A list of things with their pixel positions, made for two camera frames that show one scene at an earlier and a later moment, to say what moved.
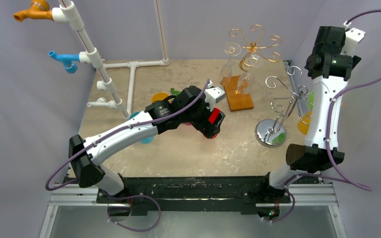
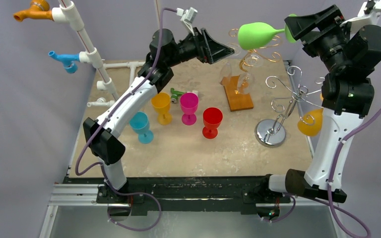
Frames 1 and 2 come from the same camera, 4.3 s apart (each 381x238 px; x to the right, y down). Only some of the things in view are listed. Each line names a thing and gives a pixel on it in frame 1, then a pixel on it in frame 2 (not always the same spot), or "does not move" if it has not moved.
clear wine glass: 246,82 does not move
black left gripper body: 199,119 → 191,48
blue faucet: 68,60 does not move
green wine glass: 311,100 → 253,35
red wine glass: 212,118 does not move
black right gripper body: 328,35 does not move
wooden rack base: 236,101 does not move
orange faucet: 39,9 does not move
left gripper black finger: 217,128 → 215,51
